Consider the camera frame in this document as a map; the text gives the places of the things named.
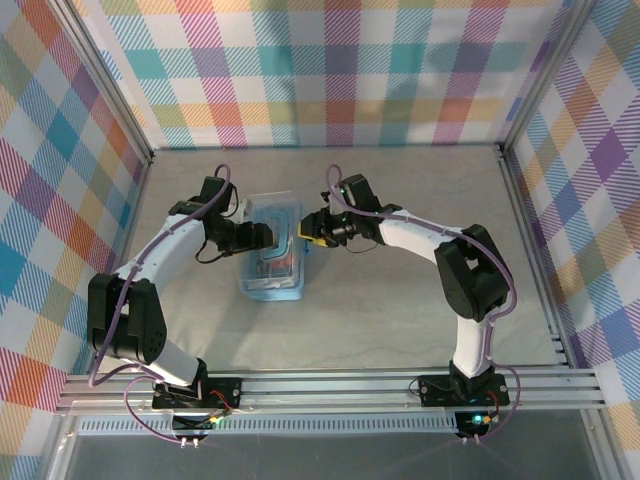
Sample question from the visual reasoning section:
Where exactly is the clear plastic tool box lid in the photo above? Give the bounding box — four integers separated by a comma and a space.
240, 191, 311, 296

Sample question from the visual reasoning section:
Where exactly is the light blue tool box base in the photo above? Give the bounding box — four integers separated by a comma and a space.
238, 192, 312, 303

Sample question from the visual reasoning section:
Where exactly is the left black connector box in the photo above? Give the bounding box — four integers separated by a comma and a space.
171, 409, 234, 449

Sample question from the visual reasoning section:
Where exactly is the black connector box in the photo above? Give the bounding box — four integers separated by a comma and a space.
171, 409, 234, 449
454, 409, 501, 445

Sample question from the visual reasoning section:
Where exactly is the right black connector box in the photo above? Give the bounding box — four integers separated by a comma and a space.
454, 409, 501, 445

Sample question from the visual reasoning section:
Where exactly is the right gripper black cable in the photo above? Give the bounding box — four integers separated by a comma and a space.
343, 238, 382, 254

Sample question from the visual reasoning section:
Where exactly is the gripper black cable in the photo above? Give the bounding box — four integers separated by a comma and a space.
343, 238, 382, 254
193, 238, 236, 265

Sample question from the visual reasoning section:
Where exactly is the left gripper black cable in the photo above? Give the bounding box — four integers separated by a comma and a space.
193, 238, 236, 265

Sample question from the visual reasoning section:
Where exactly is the aluminium side rail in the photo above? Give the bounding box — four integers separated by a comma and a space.
89, 149, 156, 376
497, 147, 599, 374

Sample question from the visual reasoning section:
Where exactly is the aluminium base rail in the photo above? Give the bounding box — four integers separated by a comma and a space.
54, 367, 609, 416

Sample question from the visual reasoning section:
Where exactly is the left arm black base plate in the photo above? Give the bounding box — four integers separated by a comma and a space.
152, 377, 244, 412

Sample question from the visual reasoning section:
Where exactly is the slotted grey cable duct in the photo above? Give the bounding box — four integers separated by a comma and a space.
77, 417, 461, 436

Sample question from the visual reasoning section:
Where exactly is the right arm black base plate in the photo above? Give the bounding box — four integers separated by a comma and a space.
409, 374, 511, 407

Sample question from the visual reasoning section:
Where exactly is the aluminium corner post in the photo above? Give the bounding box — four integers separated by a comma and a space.
497, 0, 601, 159
47, 0, 156, 164

